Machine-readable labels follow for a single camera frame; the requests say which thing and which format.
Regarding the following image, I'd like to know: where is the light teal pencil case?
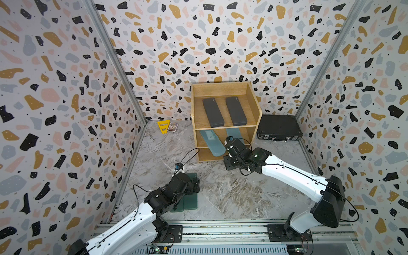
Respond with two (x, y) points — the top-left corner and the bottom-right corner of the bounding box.
(226, 128), (243, 141)
(200, 130), (226, 157)

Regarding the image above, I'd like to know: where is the corner aluminium post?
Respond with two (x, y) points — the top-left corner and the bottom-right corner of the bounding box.
(295, 0), (366, 122)
(82, 0), (147, 126)

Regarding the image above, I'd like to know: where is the right corner aluminium post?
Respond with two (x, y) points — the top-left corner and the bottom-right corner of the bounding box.
(295, 0), (366, 122)

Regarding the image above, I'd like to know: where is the yellow plastic triangular holder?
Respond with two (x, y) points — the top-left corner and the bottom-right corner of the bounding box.
(157, 120), (171, 135)

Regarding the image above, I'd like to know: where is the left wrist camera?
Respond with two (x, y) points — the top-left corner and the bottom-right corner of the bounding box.
(174, 163), (184, 175)

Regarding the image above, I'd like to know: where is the dark green pencil case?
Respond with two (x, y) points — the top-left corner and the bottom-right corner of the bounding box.
(171, 198), (184, 213)
(183, 173), (200, 210)

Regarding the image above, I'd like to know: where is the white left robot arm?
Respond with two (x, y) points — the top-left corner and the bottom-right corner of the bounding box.
(68, 173), (200, 255)

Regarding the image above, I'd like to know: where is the dark grey pencil case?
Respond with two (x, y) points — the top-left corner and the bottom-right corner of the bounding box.
(225, 97), (248, 126)
(203, 98), (225, 128)

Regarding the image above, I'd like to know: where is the black briefcase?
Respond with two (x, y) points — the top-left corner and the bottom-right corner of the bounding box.
(257, 115), (303, 141)

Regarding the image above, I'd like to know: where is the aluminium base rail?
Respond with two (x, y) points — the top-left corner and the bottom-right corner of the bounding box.
(124, 220), (364, 255)

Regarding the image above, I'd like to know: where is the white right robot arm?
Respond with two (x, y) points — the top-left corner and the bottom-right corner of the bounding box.
(224, 137), (346, 240)

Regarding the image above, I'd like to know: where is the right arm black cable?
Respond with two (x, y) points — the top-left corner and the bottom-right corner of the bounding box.
(238, 136), (360, 223)

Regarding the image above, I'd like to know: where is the left corner aluminium post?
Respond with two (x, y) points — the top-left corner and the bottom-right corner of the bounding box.
(82, 0), (147, 126)

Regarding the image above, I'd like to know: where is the wooden three-tier shelf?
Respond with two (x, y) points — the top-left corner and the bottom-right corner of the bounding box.
(191, 82), (262, 162)

